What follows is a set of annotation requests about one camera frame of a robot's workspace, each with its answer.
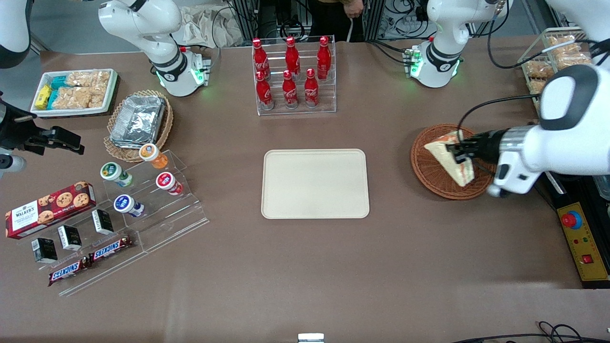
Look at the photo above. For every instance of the Snickers chocolate bar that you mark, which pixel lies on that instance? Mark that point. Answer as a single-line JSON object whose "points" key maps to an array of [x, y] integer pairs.
{"points": [[66, 271], [110, 248]]}

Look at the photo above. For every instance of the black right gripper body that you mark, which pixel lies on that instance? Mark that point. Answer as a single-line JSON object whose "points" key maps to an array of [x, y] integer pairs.
{"points": [[18, 133]]}

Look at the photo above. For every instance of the clear bag of rice crackers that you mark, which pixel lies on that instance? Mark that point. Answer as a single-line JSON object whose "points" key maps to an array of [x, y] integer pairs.
{"points": [[88, 78], [562, 44], [572, 59], [536, 85], [536, 70], [78, 97]]}

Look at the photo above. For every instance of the orange lid yoghurt cup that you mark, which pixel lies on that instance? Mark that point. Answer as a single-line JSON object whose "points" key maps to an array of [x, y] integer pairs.
{"points": [[151, 155]]}

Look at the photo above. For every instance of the red cola bottle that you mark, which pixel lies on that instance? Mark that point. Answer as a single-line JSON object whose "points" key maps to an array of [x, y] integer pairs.
{"points": [[292, 57], [324, 59], [289, 93], [259, 57], [311, 90], [264, 93]]}

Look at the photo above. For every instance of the red Walkers cookie box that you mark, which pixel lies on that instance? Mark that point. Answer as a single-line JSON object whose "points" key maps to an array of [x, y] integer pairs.
{"points": [[47, 209]]}

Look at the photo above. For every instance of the yellow snack packet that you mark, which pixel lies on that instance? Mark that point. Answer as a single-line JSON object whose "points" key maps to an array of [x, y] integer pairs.
{"points": [[43, 97]]}

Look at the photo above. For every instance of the brown round wicker basket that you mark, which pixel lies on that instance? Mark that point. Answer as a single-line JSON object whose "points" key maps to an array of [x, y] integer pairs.
{"points": [[429, 176]]}

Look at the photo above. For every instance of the stack of foil containers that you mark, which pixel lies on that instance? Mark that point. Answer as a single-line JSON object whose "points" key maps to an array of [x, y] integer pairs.
{"points": [[138, 121]]}

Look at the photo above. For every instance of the crumpled beige cloth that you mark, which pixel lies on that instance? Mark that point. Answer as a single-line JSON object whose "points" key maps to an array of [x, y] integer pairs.
{"points": [[205, 26]]}

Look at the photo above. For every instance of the black yellow control box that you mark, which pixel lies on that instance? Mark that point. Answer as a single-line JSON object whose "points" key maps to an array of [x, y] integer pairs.
{"points": [[584, 243]]}

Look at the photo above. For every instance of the teal snack packet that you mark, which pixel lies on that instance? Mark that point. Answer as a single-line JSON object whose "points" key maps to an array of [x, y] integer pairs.
{"points": [[59, 82], [53, 99]]}

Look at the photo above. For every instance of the triangle sandwich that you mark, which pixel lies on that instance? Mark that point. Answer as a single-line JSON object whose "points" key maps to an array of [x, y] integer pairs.
{"points": [[462, 176]]}

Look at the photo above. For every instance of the bystander bare hand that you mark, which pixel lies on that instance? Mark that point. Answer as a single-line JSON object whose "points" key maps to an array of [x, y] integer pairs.
{"points": [[353, 8]]}

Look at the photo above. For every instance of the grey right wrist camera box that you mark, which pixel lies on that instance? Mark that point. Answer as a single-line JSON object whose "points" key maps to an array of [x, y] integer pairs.
{"points": [[12, 164]]}

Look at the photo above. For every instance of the clear plastic container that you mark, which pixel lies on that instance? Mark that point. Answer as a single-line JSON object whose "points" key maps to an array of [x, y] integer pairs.
{"points": [[603, 188]]}

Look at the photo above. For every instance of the white rectangular snack tray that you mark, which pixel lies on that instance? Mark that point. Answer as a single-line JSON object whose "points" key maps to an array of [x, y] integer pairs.
{"points": [[112, 90]]}

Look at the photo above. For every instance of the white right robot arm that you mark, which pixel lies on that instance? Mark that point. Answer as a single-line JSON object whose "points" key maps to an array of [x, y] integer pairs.
{"points": [[143, 24]]}

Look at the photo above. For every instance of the bystander dark clothing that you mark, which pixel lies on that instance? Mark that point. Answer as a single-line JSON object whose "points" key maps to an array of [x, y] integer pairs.
{"points": [[329, 21]]}

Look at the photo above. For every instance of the red lid yoghurt cup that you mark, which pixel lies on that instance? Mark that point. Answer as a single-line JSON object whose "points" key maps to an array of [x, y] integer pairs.
{"points": [[167, 182]]}

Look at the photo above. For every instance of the cream plastic tray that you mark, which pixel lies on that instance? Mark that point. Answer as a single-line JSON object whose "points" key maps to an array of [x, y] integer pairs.
{"points": [[314, 186]]}

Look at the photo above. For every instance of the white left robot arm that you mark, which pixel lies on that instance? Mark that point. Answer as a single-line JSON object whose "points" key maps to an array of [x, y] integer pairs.
{"points": [[572, 143]]}

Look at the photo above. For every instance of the clear acrylic bottle rack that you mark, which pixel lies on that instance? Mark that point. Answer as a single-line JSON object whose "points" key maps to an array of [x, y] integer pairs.
{"points": [[329, 95]]}

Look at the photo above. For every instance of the small black box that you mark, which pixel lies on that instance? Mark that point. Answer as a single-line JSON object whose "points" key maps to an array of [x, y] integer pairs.
{"points": [[102, 222], [69, 238], [44, 250]]}

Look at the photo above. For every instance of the clear acrylic stepped stand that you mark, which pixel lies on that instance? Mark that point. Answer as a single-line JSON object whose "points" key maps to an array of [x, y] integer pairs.
{"points": [[176, 219], [109, 271]]}

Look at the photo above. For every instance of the small silver metal bracket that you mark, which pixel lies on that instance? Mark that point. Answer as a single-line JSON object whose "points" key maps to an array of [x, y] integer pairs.
{"points": [[310, 338]]}

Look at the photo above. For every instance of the green lid yoghurt cup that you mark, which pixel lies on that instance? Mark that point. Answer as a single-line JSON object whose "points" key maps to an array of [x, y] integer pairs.
{"points": [[113, 172]]}

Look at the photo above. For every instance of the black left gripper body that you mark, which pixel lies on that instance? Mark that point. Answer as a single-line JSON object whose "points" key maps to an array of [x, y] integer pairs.
{"points": [[485, 144]]}

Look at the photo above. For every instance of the light tan wicker basket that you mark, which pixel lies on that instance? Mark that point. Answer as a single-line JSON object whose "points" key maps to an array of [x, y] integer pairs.
{"points": [[164, 128]]}

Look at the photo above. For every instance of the blue lid yoghurt cup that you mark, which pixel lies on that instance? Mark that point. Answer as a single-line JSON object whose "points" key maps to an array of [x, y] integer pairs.
{"points": [[125, 205]]}

